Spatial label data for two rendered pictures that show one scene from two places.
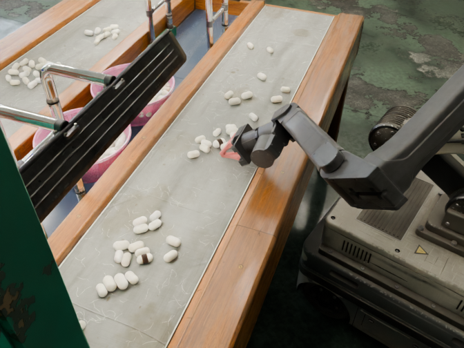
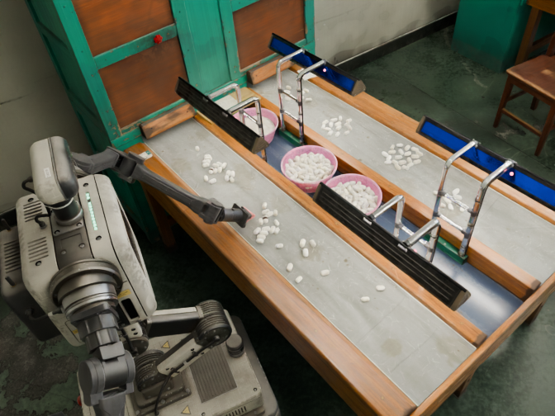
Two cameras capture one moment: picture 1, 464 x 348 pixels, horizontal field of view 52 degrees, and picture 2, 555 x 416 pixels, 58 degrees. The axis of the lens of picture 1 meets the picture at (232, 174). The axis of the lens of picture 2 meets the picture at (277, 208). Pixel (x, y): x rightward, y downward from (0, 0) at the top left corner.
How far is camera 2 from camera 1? 2.33 m
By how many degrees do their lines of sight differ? 78
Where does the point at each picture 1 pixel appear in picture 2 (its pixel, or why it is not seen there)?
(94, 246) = (232, 159)
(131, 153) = (279, 178)
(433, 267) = (152, 342)
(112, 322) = (192, 158)
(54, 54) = (428, 169)
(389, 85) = not seen: outside the picture
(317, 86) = (284, 295)
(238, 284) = not seen: hidden behind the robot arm
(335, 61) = (311, 331)
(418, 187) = (207, 389)
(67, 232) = (241, 149)
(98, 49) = (425, 193)
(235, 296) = not seen: hidden behind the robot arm
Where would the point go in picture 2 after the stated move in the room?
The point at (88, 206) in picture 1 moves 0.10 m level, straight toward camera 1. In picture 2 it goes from (252, 158) to (232, 157)
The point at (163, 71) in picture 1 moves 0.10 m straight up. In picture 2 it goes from (239, 137) to (236, 117)
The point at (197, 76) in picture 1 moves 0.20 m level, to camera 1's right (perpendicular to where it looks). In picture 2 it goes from (342, 230) to (320, 265)
